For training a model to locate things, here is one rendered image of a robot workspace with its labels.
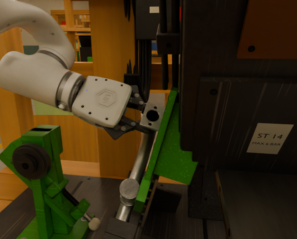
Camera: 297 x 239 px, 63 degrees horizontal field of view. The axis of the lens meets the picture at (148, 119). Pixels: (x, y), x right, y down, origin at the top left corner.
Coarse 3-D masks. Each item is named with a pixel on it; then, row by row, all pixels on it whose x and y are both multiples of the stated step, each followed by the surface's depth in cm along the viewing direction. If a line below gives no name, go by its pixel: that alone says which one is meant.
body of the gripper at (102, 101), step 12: (84, 84) 49; (96, 84) 50; (108, 84) 50; (120, 84) 50; (84, 96) 48; (96, 96) 48; (108, 96) 49; (120, 96) 49; (72, 108) 48; (84, 108) 47; (96, 108) 47; (108, 108) 48; (120, 108) 48; (84, 120) 50; (96, 120) 47; (108, 120) 47
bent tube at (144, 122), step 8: (152, 104) 50; (144, 112) 49; (152, 112) 51; (160, 112) 49; (144, 120) 48; (152, 120) 54; (160, 120) 48; (152, 128) 48; (144, 136) 56; (152, 136) 55; (144, 144) 57; (152, 144) 58; (144, 152) 58; (136, 160) 58; (144, 160) 58; (136, 168) 57; (144, 168) 58; (136, 176) 56; (120, 208) 53; (128, 208) 52; (120, 216) 51; (128, 216) 52
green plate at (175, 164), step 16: (176, 96) 38; (176, 112) 40; (160, 128) 40; (176, 128) 41; (160, 144) 41; (176, 144) 42; (160, 160) 43; (176, 160) 42; (144, 176) 43; (176, 176) 43; (192, 176) 43
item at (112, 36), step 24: (96, 0) 71; (120, 0) 70; (96, 24) 73; (120, 24) 72; (0, 48) 80; (96, 48) 75; (120, 48) 74; (96, 72) 78; (120, 72) 76; (0, 96) 86; (24, 96) 90; (0, 120) 89; (24, 120) 91; (120, 144) 84; (120, 168) 87
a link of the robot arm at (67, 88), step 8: (72, 72) 50; (64, 80) 47; (72, 80) 48; (80, 80) 50; (64, 88) 47; (72, 88) 48; (56, 96) 47; (64, 96) 47; (72, 96) 48; (56, 104) 49; (64, 104) 48
